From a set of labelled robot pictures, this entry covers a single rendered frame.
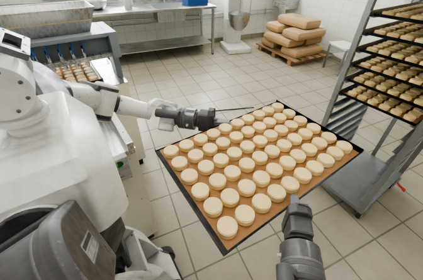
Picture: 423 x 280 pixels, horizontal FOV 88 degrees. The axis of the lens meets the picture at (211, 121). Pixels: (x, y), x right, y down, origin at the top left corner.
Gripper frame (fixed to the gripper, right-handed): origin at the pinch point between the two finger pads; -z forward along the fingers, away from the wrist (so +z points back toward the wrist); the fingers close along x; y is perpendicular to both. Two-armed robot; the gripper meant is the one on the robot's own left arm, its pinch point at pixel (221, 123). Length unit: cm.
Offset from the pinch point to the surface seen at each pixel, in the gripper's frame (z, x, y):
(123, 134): 44.1, -10.2, -4.2
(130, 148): 38.2, -12.7, -9.5
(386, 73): -80, 5, 55
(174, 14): 136, -26, 327
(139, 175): 40, -35, -7
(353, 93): -72, -12, 62
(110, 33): 78, 17, 54
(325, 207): -78, -100, 41
